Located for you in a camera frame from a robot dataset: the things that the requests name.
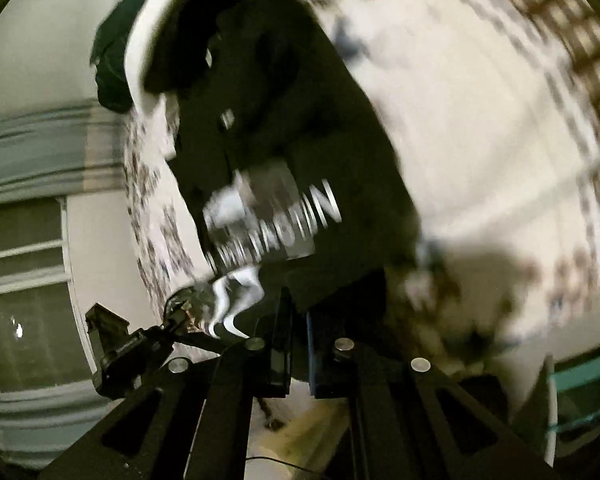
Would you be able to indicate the dark green cloth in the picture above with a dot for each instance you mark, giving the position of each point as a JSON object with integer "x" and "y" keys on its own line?
{"x": 112, "y": 55}

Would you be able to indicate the black printed garment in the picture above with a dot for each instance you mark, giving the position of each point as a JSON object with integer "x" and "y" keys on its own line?
{"x": 290, "y": 150}

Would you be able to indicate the window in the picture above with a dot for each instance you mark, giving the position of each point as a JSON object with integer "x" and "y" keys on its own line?
{"x": 30, "y": 330}

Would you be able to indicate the floral blanket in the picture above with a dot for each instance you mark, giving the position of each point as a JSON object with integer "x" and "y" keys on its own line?
{"x": 480, "y": 125}

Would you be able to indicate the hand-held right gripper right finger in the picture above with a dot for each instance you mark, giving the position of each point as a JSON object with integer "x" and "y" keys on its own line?
{"x": 314, "y": 360}

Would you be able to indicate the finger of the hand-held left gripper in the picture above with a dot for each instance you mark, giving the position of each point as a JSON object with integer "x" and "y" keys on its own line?
{"x": 190, "y": 312}

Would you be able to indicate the folded black garment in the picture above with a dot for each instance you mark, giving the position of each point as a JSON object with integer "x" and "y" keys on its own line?
{"x": 195, "y": 25}

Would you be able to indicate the teal chair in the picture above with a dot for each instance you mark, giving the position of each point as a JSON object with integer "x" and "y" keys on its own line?
{"x": 580, "y": 385}

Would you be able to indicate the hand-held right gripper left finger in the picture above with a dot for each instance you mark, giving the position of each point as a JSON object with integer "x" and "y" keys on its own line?
{"x": 279, "y": 360}

